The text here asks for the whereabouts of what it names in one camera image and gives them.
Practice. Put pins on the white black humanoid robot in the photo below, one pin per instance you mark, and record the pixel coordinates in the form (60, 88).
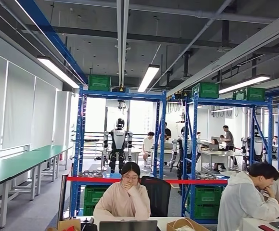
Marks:
(118, 140)
(258, 146)
(178, 153)

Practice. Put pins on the long ceiling light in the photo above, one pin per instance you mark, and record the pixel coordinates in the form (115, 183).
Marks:
(148, 78)
(245, 83)
(57, 71)

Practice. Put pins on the yellow cardboard box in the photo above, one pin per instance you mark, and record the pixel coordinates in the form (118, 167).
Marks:
(65, 224)

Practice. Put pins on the black barrier post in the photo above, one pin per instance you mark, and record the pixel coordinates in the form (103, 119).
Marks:
(62, 197)

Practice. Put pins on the grey ceiling rail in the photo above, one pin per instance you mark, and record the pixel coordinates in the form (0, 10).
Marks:
(122, 41)

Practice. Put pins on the grey laptop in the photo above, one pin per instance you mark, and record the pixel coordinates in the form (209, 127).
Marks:
(127, 226)

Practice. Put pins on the red phone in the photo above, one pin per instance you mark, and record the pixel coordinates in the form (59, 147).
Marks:
(265, 228)

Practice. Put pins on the green-topped workbench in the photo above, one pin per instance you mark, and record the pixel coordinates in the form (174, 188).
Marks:
(7, 169)
(53, 150)

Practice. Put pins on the blue ceiling beam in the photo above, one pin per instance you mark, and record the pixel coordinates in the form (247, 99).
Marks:
(53, 35)

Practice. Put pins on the red cloth item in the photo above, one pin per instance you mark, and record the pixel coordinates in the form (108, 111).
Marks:
(69, 229)

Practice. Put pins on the green plastic crate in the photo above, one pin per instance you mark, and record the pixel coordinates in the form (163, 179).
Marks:
(205, 91)
(96, 195)
(208, 195)
(203, 212)
(99, 83)
(252, 94)

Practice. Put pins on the metal parts on shelf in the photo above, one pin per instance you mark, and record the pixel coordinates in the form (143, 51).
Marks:
(90, 174)
(205, 176)

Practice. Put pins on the yellow black hoist trolley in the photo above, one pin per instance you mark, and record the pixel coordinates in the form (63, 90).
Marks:
(121, 89)

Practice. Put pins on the black office chair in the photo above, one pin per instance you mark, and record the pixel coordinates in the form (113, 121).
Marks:
(157, 197)

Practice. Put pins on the red barrier tape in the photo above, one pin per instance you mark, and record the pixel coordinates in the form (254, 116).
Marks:
(93, 179)

